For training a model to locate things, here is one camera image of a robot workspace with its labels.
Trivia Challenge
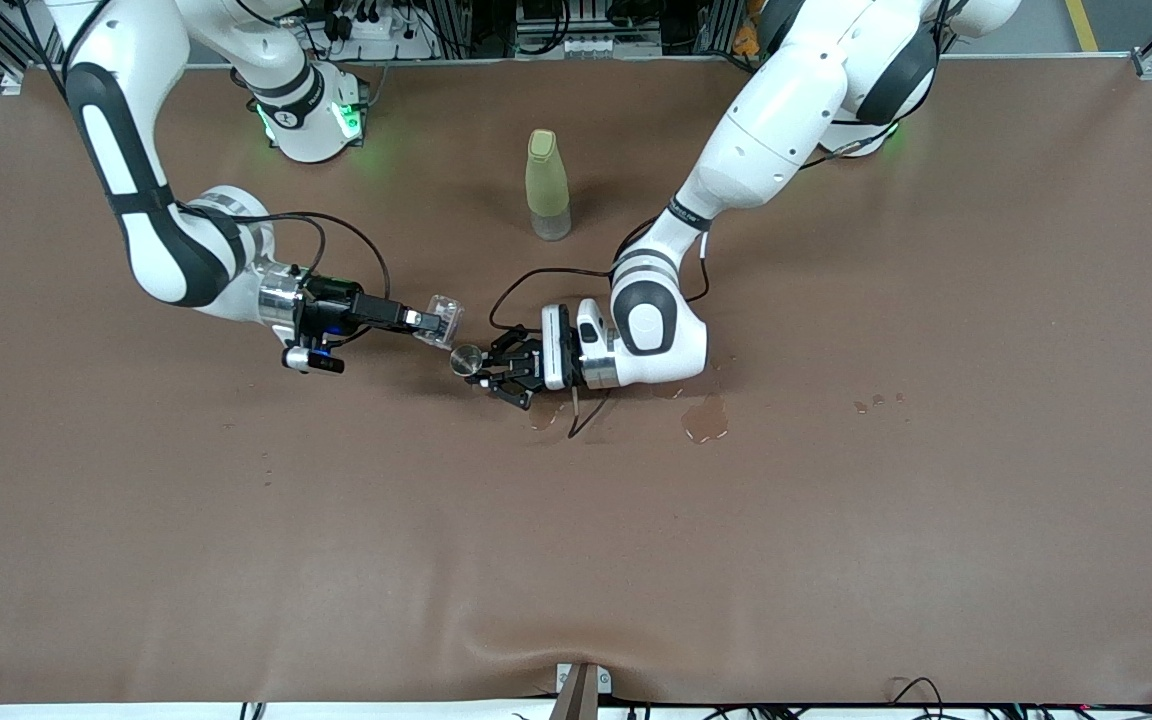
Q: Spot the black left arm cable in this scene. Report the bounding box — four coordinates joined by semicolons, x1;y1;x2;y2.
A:
488;215;712;441

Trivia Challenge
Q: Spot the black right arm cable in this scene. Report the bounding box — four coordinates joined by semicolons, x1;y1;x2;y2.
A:
176;205;392;301

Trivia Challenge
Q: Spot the white electrical connector block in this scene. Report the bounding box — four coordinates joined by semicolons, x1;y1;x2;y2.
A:
516;35;662;59

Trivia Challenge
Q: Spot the clear glass measuring beaker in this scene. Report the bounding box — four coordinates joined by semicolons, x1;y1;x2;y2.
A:
413;293;465;350

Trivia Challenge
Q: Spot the black looped cable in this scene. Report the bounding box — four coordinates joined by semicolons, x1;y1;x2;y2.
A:
886;677;947;707

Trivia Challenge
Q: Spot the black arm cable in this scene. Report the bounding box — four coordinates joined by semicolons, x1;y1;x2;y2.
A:
176;205;392;301
488;215;712;441

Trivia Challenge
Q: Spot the white power strip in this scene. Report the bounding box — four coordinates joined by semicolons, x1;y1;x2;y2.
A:
321;8;419;47

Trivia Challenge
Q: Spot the wide spilled liquid puddle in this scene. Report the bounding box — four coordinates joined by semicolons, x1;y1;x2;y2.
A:
681;393;730;444

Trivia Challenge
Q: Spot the brown table mat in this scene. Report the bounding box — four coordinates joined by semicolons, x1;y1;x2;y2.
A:
0;55;1152;706

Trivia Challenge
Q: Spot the green bottle with clear base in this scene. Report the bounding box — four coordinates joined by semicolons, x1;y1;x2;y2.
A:
524;128;573;242

